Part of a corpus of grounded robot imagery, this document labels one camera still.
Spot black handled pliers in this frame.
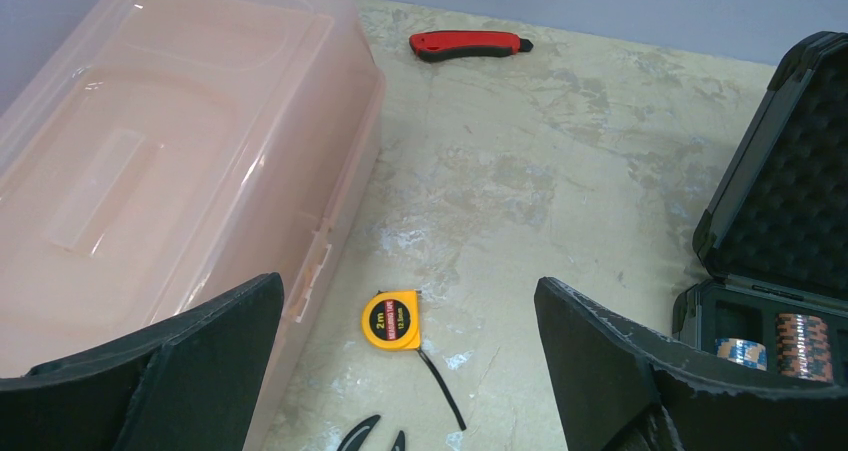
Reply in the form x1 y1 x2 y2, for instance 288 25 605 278
336 414 407 451

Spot orange black chip stack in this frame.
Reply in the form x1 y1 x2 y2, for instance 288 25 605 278
775 313 834 384

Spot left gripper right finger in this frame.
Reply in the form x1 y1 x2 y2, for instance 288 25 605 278
534 277 847 450

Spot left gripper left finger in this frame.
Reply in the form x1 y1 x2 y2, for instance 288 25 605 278
1 273 284 450

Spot red utility knife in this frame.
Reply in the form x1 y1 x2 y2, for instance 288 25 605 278
408 30 534 63

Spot pink translucent storage box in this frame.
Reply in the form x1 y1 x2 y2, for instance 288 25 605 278
1 0 386 450

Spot black poker set case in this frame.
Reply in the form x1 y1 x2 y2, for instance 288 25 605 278
672 31 847 386

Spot yellow tape measure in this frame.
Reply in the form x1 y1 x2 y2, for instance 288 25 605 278
361 289 467 431

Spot blue chip stack in case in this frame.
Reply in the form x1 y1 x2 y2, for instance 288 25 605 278
715 338 768 371

